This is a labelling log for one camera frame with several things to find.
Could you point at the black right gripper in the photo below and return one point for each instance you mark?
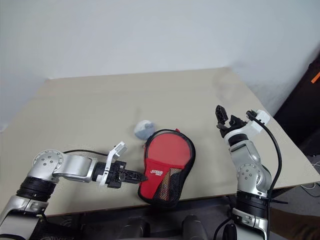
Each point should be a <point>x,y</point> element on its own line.
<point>226,128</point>

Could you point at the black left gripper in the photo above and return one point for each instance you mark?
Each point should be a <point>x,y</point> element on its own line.
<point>113,175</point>

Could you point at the red black paddle case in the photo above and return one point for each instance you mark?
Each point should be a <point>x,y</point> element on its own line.
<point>160,180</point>

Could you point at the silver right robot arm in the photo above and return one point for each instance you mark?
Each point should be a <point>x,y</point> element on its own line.
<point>250,172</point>

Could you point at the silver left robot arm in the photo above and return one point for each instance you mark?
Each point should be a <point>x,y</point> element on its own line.
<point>75,166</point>

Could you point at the red table tennis paddle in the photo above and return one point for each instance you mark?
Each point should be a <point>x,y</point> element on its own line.
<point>167,147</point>

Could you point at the grey white round object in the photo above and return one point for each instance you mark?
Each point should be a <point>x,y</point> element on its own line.
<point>143,129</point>

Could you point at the dark rounded shape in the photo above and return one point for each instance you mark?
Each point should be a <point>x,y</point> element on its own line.
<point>136,228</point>
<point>193,227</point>

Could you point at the orange tape strip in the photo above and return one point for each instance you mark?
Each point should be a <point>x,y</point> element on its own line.
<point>316,77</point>

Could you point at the brown floor object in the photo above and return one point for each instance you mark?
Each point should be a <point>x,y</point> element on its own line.
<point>297,225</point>

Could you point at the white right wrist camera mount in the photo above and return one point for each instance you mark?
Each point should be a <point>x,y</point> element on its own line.
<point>257,122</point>

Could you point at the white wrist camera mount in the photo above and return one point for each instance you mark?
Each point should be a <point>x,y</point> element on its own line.
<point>257,122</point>
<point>117,150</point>

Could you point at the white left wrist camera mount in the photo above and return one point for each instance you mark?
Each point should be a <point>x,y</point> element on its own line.
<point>117,150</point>

